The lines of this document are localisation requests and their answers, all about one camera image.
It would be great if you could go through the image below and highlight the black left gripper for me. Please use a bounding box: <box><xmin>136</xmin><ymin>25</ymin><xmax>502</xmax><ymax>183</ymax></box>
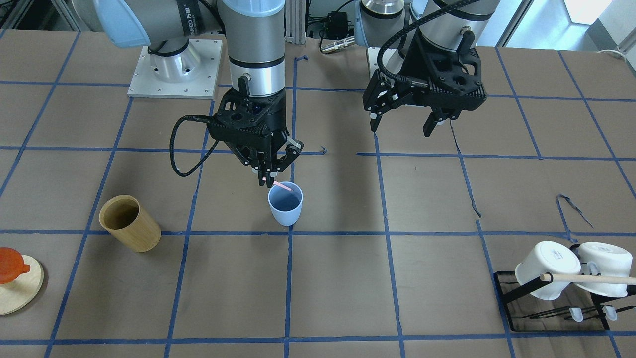
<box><xmin>363</xmin><ymin>34</ymin><xmax>487</xmax><ymax>137</ymax></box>

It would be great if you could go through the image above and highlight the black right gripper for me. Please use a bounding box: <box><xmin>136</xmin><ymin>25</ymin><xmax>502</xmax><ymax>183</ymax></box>
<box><xmin>207</xmin><ymin>75</ymin><xmax>304</xmax><ymax>188</ymax></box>

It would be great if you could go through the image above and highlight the pink chopstick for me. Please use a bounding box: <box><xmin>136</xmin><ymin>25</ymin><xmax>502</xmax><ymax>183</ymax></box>
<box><xmin>269</xmin><ymin>180</ymin><xmax>293</xmax><ymax>192</ymax></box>

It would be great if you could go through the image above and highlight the light blue cup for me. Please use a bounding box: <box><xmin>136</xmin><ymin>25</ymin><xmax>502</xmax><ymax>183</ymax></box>
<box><xmin>267</xmin><ymin>181</ymin><xmax>304</xmax><ymax>226</ymax></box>

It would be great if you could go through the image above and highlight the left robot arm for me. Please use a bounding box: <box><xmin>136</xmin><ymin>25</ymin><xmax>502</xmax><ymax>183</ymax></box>
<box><xmin>354</xmin><ymin>0</ymin><xmax>499</xmax><ymax>137</ymax></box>

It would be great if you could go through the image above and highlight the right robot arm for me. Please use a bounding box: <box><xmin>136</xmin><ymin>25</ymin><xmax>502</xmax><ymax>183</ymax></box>
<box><xmin>93</xmin><ymin>0</ymin><xmax>304</xmax><ymax>188</ymax></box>

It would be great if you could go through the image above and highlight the bamboo cylinder cup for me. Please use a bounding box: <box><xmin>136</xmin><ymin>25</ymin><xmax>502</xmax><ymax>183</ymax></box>
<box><xmin>98</xmin><ymin>195</ymin><xmax>161</xmax><ymax>253</ymax></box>

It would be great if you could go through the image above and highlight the orange cup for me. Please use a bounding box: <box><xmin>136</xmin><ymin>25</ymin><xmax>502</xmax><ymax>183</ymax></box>
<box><xmin>0</xmin><ymin>247</ymin><xmax>30</xmax><ymax>284</ymax></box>

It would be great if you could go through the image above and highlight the black power adapter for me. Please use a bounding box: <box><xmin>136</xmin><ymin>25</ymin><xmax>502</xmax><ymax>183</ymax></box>
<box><xmin>325</xmin><ymin>11</ymin><xmax>348</xmax><ymax>39</ymax></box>

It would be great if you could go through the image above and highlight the white mug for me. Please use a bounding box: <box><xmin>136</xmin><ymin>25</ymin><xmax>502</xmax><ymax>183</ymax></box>
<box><xmin>515</xmin><ymin>241</ymin><xmax>581</xmax><ymax>285</ymax></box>
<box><xmin>575</xmin><ymin>242</ymin><xmax>633</xmax><ymax>298</ymax></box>

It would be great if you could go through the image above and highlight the wooden rack dowel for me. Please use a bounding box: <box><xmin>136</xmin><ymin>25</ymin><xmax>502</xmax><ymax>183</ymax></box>
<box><xmin>539</xmin><ymin>272</ymin><xmax>636</xmax><ymax>285</ymax></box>

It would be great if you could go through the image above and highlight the black mug rack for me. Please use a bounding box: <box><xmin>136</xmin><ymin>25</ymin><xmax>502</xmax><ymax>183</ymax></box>
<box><xmin>494</xmin><ymin>243</ymin><xmax>635</xmax><ymax>332</ymax></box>

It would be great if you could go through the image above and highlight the round wooden coaster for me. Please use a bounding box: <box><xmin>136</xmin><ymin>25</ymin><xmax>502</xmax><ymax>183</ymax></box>
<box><xmin>0</xmin><ymin>255</ymin><xmax>45</xmax><ymax>315</ymax></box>

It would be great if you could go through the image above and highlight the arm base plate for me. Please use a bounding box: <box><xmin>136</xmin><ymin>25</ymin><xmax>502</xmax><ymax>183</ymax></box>
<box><xmin>127</xmin><ymin>39</ymin><xmax>224</xmax><ymax>100</ymax></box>
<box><xmin>367</xmin><ymin>47</ymin><xmax>394</xmax><ymax>77</ymax></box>

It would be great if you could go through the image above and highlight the black braided cable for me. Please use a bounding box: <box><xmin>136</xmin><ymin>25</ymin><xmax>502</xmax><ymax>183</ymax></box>
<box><xmin>377</xmin><ymin>0</ymin><xmax>473</xmax><ymax>88</ymax></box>
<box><xmin>170</xmin><ymin>115</ymin><xmax>220</xmax><ymax>177</ymax></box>

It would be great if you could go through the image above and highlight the silver cable connector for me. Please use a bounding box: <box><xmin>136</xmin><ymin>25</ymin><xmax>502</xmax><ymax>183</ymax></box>
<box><xmin>320</xmin><ymin>36</ymin><xmax>356</xmax><ymax>54</ymax></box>

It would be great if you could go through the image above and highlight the aluminium frame post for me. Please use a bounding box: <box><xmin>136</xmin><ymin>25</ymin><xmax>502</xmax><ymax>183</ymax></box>
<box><xmin>284</xmin><ymin>0</ymin><xmax>308</xmax><ymax>47</ymax></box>

